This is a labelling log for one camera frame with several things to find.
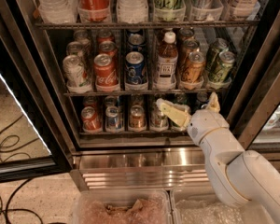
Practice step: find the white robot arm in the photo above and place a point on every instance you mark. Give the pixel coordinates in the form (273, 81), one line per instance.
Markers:
(238, 176)

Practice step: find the gold can bottom shelf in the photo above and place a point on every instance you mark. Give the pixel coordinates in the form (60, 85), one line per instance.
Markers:
(137, 118)

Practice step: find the red can bottom shelf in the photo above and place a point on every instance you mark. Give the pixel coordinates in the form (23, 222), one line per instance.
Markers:
(90, 119)

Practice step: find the blue white can bottom shelf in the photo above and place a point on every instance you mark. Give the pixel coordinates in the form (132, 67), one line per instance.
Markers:
(113, 119)

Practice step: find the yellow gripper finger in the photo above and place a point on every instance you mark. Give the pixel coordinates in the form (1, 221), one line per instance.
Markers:
(179, 114)
(213, 103)

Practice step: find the front gold can middle shelf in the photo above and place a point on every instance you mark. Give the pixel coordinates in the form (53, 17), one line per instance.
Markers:
(193, 67)

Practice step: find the middle red cola can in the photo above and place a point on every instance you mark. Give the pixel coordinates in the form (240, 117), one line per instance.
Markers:
(110, 48)

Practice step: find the left clear plastic bin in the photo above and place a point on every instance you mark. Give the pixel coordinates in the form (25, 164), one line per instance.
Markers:
(123, 206)

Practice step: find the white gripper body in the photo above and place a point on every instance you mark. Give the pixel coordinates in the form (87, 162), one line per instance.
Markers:
(206, 124)

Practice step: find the brown tea bottle white cap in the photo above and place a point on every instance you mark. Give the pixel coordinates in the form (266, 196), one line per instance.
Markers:
(167, 60)

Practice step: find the clear bottle top left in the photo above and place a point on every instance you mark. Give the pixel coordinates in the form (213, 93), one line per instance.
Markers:
(58, 11)

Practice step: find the clear bottle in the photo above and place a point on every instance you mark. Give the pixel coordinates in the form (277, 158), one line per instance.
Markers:
(132, 11)
(58, 11)

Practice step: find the front red cola can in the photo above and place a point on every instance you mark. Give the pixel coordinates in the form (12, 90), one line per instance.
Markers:
(105, 70)

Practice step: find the green can shelf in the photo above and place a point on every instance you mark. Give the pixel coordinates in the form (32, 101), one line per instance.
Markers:
(222, 66)
(176, 127)
(214, 49)

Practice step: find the clear bottle top middle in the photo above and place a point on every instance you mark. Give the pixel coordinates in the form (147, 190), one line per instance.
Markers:
(132, 11)

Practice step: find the right clear plastic bin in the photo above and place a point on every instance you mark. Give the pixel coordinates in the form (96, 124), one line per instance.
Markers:
(200, 205)

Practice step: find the clear plastic bin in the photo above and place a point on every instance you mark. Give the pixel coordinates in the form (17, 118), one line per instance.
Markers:
(123, 206)
(200, 205)

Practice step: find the front white can middle shelf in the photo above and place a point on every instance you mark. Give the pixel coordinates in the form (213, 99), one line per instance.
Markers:
(75, 71)

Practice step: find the gold can shelf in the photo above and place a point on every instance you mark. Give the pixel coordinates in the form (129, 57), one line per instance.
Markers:
(193, 67)
(188, 46)
(137, 118)

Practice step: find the red cola can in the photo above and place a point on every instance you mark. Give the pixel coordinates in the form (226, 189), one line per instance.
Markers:
(110, 48)
(105, 70)

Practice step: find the open glass fridge door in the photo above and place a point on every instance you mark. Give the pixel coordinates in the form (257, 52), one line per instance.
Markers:
(35, 138)

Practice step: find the green can bottom shelf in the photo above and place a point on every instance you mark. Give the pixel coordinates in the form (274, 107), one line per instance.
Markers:
(176, 127)

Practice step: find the front blue can middle shelf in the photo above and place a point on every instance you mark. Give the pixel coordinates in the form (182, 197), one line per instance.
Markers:
(135, 68)

